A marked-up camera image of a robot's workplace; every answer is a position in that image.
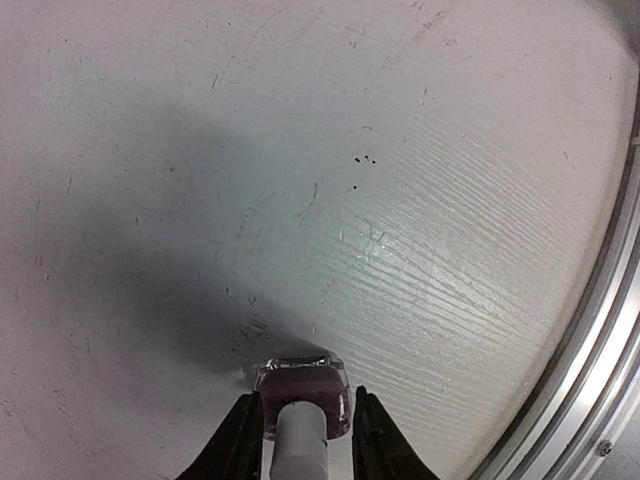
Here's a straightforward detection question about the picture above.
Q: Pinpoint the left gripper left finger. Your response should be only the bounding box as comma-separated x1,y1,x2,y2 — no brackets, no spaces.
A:
187,392,264,480

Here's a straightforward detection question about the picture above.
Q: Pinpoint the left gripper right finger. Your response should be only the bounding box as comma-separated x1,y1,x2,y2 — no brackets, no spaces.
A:
352,386,435,480

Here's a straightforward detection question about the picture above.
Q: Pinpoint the purple nail polish bottle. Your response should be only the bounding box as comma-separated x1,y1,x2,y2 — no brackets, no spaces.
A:
253,354,352,441

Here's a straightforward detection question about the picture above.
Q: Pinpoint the white nail polish cap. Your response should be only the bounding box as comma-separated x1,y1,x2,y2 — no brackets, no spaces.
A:
270,401,329,480

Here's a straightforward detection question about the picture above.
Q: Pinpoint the aluminium front rail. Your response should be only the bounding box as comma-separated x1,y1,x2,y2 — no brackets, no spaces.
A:
469,139,640,480

